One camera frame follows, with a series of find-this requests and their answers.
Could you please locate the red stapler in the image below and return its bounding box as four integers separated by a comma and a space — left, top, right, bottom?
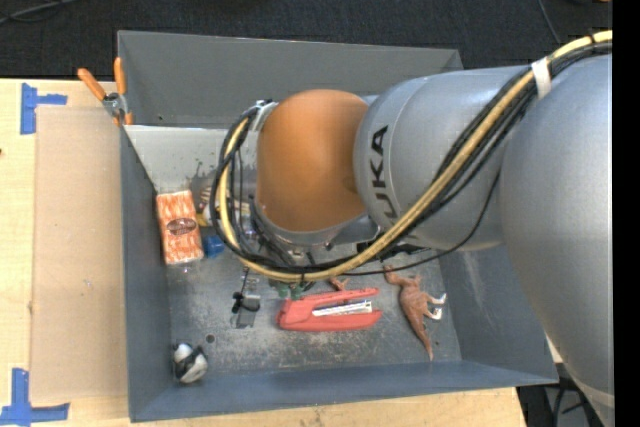
275, 286, 384, 333

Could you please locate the brown toy dinosaur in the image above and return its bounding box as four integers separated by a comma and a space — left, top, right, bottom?
382, 264, 448, 363

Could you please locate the brown cardboard board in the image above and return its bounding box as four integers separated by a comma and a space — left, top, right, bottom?
28, 104, 132, 411

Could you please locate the orange patterned packet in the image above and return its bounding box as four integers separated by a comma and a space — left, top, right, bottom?
155, 189, 206, 267

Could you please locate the small blue block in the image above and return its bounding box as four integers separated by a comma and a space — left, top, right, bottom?
202, 234, 227, 260

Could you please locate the grey metal bin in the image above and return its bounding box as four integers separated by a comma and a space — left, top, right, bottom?
115, 29, 560, 423

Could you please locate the black and white toy animal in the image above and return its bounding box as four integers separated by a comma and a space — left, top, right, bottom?
172, 341, 210, 385

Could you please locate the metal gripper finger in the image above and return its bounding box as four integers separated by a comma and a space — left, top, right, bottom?
235, 293, 263, 330
231, 266, 251, 315

